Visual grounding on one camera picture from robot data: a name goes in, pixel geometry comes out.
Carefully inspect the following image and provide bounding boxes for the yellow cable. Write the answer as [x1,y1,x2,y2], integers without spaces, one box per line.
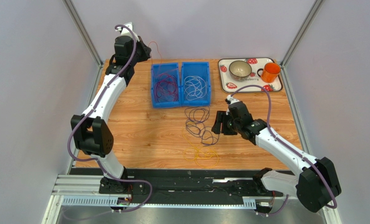
[182,127,220,169]

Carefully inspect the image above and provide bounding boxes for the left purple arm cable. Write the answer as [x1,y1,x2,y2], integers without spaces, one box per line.
[66,24,153,213]

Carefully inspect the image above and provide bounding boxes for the aluminium frame post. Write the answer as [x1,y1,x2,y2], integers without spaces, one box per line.
[280,0,325,67]
[62,0,103,68]

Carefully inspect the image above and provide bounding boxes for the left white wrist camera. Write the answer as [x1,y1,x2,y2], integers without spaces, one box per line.
[114,22,140,42]

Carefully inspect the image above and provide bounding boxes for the dark blue cable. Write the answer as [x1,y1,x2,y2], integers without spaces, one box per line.
[185,107,220,147]

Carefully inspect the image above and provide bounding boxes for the red cable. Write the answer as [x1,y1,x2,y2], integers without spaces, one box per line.
[154,72,179,102]

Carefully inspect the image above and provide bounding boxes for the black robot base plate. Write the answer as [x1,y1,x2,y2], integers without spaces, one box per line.
[70,168,284,206]

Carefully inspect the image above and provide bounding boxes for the beige ceramic bowl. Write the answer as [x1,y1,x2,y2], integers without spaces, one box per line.
[229,60,252,81]

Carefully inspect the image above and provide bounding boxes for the orange mug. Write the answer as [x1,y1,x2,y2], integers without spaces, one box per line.
[257,63,281,83]

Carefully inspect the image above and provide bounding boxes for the strawberry print tray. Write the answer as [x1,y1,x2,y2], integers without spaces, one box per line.
[218,57,283,93]

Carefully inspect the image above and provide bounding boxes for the left aluminium frame post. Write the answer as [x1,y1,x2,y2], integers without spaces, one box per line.
[62,0,103,68]

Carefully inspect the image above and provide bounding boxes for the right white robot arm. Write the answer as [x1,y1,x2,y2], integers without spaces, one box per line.
[212,99,342,213]

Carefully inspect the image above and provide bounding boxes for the white cable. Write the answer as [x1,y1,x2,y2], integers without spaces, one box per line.
[184,75,210,101]

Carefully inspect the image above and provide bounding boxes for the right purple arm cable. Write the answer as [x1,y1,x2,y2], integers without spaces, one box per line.
[230,84,338,210]

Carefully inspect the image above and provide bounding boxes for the left blue plastic bin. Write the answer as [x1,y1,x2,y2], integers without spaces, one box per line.
[151,63,181,109]

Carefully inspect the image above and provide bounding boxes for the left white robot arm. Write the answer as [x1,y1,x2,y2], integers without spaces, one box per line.
[69,35,151,194]

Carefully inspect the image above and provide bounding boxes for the right aluminium frame post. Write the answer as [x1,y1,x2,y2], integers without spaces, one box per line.
[280,0,325,67]

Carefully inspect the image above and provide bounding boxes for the orange cable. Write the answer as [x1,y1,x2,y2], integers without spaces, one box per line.
[148,41,179,103]

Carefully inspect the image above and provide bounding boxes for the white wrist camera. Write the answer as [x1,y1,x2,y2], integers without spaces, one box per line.
[225,95,239,105]
[114,22,140,42]

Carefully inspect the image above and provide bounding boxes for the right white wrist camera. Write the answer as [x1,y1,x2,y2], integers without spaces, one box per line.
[225,95,239,105]

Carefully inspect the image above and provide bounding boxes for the slotted cable duct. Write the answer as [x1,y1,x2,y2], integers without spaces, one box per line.
[60,196,257,210]

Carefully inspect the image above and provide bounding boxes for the blue plastic bin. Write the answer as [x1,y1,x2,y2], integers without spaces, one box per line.
[151,63,181,109]
[181,62,212,107]

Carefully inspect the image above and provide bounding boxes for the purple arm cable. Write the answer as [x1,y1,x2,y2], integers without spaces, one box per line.
[230,84,338,210]
[66,24,153,213]

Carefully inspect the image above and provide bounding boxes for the right blue plastic bin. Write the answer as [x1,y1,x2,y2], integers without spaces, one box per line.
[181,62,212,107]

